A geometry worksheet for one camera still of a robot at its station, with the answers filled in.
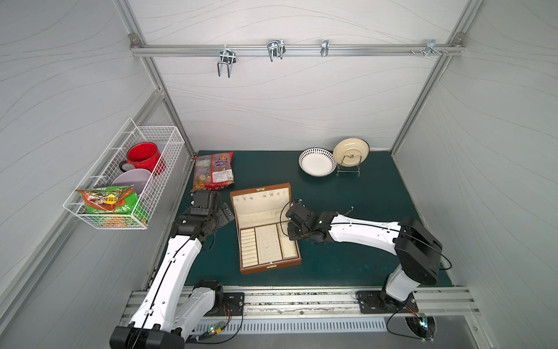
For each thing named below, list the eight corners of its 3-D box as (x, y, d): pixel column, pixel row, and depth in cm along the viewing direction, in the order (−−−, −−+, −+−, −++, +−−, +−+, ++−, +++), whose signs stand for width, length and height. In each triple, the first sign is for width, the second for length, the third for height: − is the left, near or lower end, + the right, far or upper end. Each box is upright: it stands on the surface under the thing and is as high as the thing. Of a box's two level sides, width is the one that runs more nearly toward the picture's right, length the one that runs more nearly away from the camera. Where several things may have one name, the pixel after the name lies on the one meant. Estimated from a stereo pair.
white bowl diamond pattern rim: (299, 179, 112) (299, 174, 109) (297, 152, 125) (298, 147, 122) (337, 179, 112) (339, 174, 109) (332, 152, 126) (333, 147, 122)
